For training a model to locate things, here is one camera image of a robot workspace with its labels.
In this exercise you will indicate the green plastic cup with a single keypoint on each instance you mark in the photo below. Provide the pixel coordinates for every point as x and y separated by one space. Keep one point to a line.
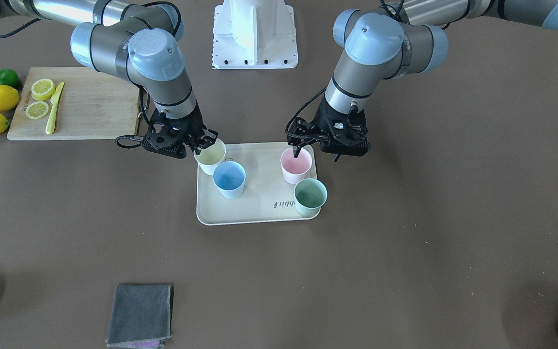
309 195

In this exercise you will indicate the lemon slice lower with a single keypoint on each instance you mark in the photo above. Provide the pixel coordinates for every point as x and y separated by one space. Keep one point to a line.
37 110

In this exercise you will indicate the green lime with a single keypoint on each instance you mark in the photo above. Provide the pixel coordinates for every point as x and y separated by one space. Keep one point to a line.
9 77

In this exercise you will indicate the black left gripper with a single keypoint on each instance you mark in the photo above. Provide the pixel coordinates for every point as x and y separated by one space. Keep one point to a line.
321 124

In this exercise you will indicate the lemon slice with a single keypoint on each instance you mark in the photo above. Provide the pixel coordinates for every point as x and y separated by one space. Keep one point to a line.
42 89
37 110

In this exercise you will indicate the cream rabbit tray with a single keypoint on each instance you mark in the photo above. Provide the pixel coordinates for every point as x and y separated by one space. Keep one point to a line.
267 197

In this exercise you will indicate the yellow plastic knife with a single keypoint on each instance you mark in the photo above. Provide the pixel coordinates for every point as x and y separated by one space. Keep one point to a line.
55 98

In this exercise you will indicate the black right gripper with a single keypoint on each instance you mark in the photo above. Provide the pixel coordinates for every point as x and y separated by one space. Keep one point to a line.
193 126

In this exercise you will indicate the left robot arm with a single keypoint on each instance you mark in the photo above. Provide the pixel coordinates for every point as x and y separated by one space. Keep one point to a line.
400 37

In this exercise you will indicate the blue plastic cup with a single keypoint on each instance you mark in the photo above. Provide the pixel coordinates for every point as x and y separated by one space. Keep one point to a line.
229 178

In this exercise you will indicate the wooden cutting board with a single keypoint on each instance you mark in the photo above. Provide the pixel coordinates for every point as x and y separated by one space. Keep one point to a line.
92 106

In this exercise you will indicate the lemon slice upper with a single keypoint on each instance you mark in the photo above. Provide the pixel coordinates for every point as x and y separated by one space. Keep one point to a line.
42 89

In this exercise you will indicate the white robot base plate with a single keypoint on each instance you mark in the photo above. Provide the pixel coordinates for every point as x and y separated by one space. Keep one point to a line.
254 34

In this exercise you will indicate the pale yellow plastic cup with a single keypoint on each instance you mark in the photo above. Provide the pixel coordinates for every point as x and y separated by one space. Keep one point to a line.
209 158

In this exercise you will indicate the grey folded cloth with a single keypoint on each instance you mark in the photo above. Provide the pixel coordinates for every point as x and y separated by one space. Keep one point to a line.
140 316

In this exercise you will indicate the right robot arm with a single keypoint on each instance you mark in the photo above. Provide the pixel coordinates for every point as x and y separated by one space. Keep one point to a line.
138 44

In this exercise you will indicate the pink plastic cup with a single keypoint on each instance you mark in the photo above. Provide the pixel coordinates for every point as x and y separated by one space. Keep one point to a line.
295 169

